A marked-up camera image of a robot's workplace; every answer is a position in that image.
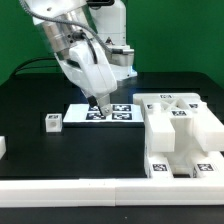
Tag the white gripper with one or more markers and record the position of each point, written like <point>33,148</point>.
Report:
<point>97,80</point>

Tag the white tagged block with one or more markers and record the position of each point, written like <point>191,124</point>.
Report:
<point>53,122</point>

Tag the white long back beam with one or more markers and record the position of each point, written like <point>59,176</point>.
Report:
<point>159,132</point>

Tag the white long beam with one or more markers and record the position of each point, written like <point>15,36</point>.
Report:
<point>206,128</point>
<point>159,132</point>

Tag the white chair seat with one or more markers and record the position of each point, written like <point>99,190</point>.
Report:
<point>186,147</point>

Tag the white long front beam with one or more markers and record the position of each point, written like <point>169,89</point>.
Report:
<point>206,128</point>

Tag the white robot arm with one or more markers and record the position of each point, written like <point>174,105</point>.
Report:
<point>88,40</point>

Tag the white marker tag board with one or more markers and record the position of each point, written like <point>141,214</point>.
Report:
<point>83,113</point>

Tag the white block at left edge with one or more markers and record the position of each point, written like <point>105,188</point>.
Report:
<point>2,146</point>

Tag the white L-shaped fence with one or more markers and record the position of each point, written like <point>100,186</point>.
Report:
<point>112,192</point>

